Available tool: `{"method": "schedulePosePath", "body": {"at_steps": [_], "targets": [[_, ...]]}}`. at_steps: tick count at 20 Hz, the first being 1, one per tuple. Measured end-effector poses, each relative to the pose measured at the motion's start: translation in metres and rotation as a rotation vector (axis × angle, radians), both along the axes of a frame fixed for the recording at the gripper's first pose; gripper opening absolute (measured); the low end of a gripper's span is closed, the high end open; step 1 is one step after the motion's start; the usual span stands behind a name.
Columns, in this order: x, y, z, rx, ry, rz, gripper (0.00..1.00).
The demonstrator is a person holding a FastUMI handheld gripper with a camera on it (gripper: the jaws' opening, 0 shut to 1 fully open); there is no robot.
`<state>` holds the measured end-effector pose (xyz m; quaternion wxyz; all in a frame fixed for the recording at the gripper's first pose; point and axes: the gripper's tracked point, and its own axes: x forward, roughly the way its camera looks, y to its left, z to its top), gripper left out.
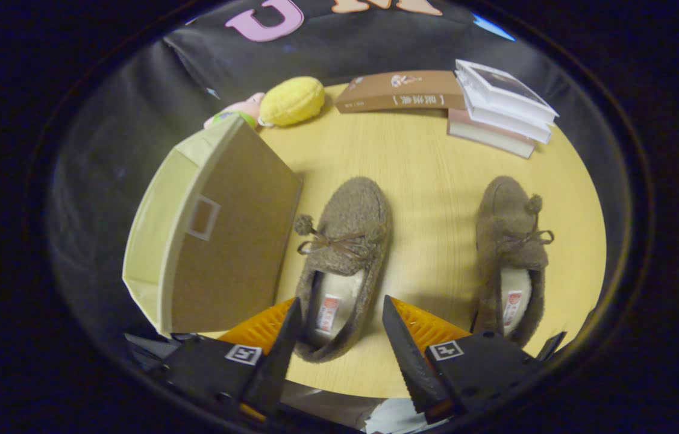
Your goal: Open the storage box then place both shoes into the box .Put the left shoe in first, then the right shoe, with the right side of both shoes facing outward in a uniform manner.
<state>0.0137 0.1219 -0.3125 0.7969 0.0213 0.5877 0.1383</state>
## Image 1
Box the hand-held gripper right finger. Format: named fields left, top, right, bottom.
left=383, top=295, right=542, bottom=424

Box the brown hardcover book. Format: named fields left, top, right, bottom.
left=335, top=70, right=466, bottom=114

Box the white book with portrait cover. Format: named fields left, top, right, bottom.
left=455, top=59, right=559, bottom=123

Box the yellow plush ball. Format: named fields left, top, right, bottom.
left=259, top=76, right=325, bottom=127

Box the pink star plush toy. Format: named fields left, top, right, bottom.
left=204, top=92, right=266, bottom=130

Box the tan fabric storage box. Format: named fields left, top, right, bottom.
left=122, top=113, right=304, bottom=338

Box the brown fuzzy slipper shoe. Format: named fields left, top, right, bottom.
left=471, top=175, right=555, bottom=349
left=293, top=176, right=393, bottom=363

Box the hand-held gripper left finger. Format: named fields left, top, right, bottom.
left=158, top=297, right=304, bottom=423

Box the pinkish brown book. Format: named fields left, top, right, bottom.
left=448, top=108, right=536, bottom=159

